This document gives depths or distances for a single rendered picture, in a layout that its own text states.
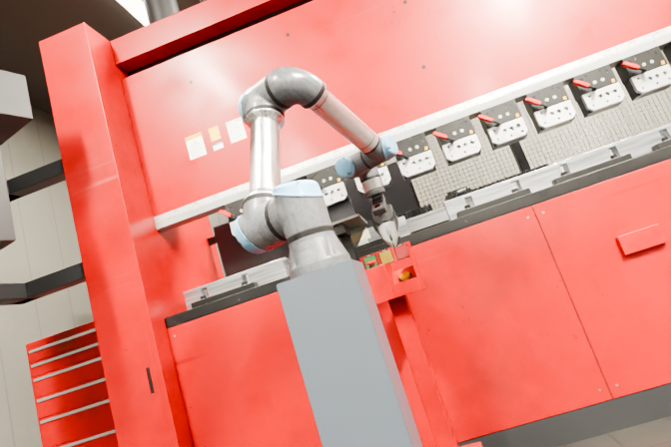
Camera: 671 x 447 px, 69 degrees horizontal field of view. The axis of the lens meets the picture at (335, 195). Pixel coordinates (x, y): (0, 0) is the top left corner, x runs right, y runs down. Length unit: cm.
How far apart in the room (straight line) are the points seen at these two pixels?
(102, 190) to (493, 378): 177
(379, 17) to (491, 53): 53
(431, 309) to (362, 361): 92
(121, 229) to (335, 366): 140
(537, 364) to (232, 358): 118
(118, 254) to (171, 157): 53
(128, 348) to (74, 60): 133
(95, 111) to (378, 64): 129
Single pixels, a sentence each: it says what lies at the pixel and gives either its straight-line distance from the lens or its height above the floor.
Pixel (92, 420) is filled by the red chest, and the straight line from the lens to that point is 280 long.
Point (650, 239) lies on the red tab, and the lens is 210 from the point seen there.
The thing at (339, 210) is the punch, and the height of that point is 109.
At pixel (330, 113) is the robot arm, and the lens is 148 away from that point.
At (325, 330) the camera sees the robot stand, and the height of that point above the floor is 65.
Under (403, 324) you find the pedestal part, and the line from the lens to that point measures 174.
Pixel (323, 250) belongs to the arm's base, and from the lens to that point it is 111.
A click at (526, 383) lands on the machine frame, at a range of 202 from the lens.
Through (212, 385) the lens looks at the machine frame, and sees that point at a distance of 219.
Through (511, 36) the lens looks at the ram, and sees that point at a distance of 235.
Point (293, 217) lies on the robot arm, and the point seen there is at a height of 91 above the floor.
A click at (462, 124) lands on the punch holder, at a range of 218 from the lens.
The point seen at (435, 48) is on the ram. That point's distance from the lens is 231.
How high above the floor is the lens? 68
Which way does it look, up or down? 13 degrees up
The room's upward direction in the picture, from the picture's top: 18 degrees counter-clockwise
